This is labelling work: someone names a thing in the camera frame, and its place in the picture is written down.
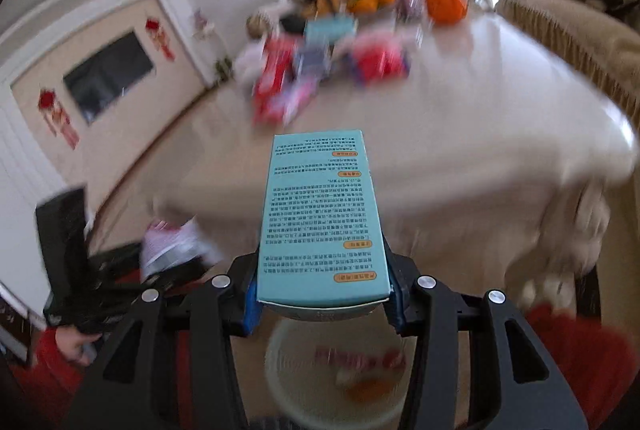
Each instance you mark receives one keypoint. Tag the person's left forearm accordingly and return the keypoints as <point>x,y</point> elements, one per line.
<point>45,385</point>

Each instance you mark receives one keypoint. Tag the white and pink packet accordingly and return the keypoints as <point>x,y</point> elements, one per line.
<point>170,242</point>

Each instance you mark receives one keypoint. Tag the white and purple packet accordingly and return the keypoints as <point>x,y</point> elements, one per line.
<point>297,100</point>

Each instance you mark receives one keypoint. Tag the black wall television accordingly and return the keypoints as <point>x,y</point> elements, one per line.
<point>107,72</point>

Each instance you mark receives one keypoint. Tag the teal printed carton box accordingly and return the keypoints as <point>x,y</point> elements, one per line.
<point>322,220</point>

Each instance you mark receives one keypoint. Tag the pale green plastic waste basket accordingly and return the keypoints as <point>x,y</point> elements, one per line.
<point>335,375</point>

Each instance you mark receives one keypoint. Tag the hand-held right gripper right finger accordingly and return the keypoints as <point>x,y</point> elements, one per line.
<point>398,315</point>

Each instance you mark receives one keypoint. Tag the orange box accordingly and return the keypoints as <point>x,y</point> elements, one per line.
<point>446,6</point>

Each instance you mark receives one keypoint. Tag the red carton box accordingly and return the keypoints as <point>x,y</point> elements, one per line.
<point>272,75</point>

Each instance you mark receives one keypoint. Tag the beige fringed sofa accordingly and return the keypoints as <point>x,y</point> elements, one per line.
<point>565,25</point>

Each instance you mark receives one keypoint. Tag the small teal box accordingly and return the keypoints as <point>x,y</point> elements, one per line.
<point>330,30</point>

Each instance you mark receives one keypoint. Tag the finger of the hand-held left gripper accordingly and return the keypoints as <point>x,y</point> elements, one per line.
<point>170,282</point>

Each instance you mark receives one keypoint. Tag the person's right leg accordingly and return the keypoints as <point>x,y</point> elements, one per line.
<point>590,360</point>

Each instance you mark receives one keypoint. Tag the purple and blue box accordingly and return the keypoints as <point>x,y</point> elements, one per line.
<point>312,61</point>

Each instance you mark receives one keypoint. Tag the white carved table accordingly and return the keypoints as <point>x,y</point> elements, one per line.
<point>475,135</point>

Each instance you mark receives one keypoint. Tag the person's left hand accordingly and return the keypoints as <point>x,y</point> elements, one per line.
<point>75,344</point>

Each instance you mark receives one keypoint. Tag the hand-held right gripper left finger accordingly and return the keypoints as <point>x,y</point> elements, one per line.
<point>248,310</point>

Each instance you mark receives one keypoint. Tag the red hanging wall decoration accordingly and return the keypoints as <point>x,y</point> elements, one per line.
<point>160,35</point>
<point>57,115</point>

